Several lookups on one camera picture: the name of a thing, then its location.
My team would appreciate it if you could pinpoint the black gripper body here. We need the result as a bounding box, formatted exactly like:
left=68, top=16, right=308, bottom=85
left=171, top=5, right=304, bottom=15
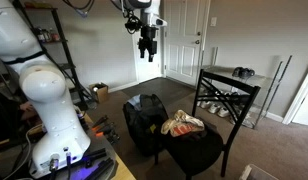
left=137, top=25, right=160, bottom=54

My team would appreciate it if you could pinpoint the black mesh laundry bag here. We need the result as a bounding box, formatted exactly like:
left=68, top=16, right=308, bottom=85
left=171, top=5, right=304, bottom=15
left=122, top=93, right=170, bottom=158

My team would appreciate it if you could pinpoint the black metal chair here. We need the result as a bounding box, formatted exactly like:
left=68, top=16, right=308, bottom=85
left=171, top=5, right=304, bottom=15
left=153, top=68, right=262, bottom=180

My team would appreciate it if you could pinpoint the white panelled entry door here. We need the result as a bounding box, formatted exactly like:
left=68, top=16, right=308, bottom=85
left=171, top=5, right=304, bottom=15
left=163, top=0, right=208, bottom=86

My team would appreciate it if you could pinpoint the open cardboard box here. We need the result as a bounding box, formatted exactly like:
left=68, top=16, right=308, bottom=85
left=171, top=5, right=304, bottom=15
left=88, top=82, right=110, bottom=104

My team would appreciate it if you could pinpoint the white sneaker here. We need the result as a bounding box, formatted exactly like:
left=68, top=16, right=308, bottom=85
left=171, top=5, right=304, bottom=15
left=207, top=103, right=222, bottom=115
left=199, top=99, right=213, bottom=110
left=217, top=107, right=231, bottom=118

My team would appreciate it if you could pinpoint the black shoe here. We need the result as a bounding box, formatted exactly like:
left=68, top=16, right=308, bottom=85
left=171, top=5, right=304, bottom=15
left=240, top=67, right=256, bottom=80
left=231, top=66, right=245, bottom=78

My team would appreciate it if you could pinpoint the red bottle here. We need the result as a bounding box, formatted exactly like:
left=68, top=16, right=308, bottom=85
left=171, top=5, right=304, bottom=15
left=48, top=28, right=61, bottom=42

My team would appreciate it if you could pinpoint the black metal shelf unit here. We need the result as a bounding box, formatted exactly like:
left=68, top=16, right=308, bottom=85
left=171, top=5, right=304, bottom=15
left=0, top=0, right=97, bottom=111

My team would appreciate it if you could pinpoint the dark bottle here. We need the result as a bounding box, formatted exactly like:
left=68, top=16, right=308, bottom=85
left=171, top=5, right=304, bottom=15
left=36, top=29, right=47, bottom=43

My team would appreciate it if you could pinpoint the black aluminium bar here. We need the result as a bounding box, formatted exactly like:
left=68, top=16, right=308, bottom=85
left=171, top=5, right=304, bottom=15
left=81, top=148, right=108, bottom=168
left=85, top=158, right=115, bottom=180

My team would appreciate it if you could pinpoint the clear plastic container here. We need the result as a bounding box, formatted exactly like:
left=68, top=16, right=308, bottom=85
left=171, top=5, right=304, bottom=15
left=238, top=163, right=280, bottom=180

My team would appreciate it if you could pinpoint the white door with lever handle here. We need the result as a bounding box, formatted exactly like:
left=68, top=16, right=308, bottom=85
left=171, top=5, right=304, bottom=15
left=132, top=0, right=164, bottom=84

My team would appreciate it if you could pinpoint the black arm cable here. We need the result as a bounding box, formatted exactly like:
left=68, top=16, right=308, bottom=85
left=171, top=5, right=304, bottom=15
left=62, top=0, right=144, bottom=35

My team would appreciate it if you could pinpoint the metal wire shoe rack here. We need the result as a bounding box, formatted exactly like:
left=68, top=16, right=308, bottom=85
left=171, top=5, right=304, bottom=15
left=196, top=46, right=293, bottom=130

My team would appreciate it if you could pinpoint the grey base cable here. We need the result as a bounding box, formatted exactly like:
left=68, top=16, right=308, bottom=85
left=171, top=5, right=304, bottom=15
left=3, top=124, right=43, bottom=180

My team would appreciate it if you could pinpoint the white door with frame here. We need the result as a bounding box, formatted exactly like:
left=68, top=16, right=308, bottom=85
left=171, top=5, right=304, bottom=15
left=282, top=63, right=308, bottom=128

